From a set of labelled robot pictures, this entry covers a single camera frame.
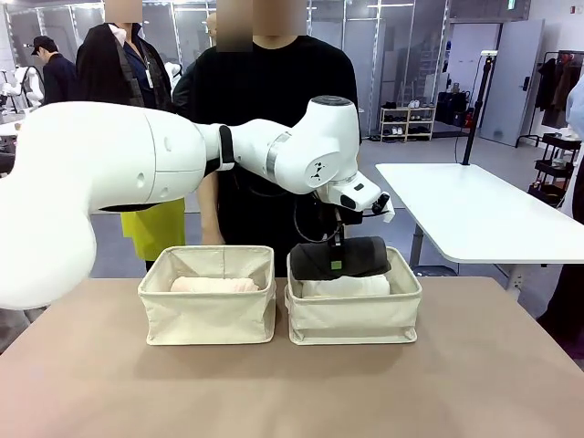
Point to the cream fabric basket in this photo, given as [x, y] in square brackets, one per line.
[347, 319]
[205, 315]

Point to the man with black cap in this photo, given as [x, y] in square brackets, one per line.
[57, 77]

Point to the grey towel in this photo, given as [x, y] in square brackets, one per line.
[365, 255]

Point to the pink towel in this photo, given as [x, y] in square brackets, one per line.
[214, 285]

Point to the black coat rack with clothes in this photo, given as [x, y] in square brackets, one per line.
[554, 86]

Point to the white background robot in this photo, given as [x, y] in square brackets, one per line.
[32, 86]

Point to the black camera tripod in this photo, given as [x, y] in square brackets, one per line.
[476, 114]

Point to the person in yellow apron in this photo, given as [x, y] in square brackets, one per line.
[105, 77]

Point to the grey door panel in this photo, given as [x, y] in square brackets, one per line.
[511, 91]

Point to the wooden shoe rack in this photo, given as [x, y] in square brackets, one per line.
[407, 123]

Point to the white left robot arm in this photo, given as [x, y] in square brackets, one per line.
[114, 155]

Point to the white towel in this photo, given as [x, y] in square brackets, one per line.
[356, 287]

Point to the black utility cart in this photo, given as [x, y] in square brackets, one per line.
[554, 169]

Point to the grey hanging fabric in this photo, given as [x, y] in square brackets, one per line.
[13, 328]

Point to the bald person in dark jacket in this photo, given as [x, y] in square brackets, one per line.
[182, 91]

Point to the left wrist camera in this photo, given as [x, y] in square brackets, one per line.
[382, 205]

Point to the black round stool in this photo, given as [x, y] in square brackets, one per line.
[433, 271]

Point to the person's right forearm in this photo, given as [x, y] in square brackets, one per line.
[210, 210]

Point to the white side table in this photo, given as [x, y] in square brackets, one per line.
[479, 214]

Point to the person in black t-shirt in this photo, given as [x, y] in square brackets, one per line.
[274, 82]

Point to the person's right hand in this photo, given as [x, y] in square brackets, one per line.
[214, 238]

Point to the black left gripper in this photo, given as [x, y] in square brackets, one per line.
[349, 218]

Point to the black luggage pile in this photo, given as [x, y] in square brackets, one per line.
[451, 109]

